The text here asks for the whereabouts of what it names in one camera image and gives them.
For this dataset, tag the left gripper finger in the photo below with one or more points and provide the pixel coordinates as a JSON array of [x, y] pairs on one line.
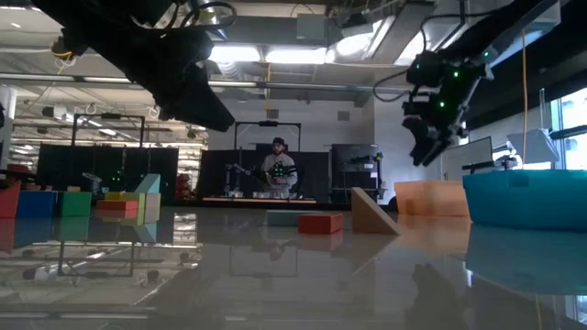
[[206, 112]]

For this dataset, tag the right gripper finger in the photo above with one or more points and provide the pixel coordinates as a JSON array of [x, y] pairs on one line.
[[419, 142], [440, 146]]

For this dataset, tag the teal wooden cube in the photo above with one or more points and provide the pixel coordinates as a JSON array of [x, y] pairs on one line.
[[149, 184]]

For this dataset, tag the small red block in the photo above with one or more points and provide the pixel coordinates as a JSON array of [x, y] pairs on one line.
[[117, 205]]

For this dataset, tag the blue wooden cube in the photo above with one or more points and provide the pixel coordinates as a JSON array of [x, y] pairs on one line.
[[36, 204]]

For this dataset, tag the red wooden cube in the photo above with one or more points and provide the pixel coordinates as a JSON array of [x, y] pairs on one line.
[[8, 200]]

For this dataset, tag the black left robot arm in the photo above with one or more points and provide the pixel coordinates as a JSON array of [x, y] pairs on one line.
[[114, 18]]

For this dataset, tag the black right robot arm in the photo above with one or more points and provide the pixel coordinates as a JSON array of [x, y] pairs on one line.
[[504, 23]]

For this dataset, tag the computer monitor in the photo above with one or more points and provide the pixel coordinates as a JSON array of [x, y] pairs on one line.
[[468, 158]]

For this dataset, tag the orange wooden block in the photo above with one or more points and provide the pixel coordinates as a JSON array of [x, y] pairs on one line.
[[431, 198]]

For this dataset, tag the black partition panel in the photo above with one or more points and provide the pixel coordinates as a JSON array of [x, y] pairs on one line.
[[64, 169], [220, 174]]

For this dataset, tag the ceiling light panel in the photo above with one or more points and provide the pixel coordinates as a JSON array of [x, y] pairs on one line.
[[238, 54], [295, 56]]

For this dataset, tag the red background object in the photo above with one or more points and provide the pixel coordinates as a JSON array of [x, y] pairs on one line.
[[184, 185]]

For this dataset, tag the tan wooden wedge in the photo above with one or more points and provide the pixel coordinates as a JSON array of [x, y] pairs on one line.
[[371, 217]]

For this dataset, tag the person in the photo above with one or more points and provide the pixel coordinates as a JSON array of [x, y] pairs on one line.
[[277, 167]]

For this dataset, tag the background work table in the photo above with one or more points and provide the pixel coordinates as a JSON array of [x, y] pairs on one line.
[[257, 200]]

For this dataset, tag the teal plastic bin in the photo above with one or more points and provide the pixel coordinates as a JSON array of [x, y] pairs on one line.
[[527, 199]]

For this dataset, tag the red-orange flat block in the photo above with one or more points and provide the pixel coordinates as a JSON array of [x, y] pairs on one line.
[[320, 223]]

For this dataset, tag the sage green flat block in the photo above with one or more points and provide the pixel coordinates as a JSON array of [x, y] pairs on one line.
[[282, 217]]

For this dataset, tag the dark cup with pale rim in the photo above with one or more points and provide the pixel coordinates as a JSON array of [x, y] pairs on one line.
[[91, 177]]

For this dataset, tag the bright window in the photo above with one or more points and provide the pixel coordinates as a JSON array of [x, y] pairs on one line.
[[575, 137]]

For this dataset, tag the grey ceiling box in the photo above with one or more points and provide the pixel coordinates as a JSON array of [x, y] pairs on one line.
[[312, 26]]

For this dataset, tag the black metal rig frame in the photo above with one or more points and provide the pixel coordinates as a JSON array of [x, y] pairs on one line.
[[268, 124], [111, 116]]

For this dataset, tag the grey wall vent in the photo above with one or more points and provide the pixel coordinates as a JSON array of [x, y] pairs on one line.
[[272, 114], [343, 115]]

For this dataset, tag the silver rectangular duct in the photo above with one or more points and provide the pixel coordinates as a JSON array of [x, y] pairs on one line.
[[394, 32]]

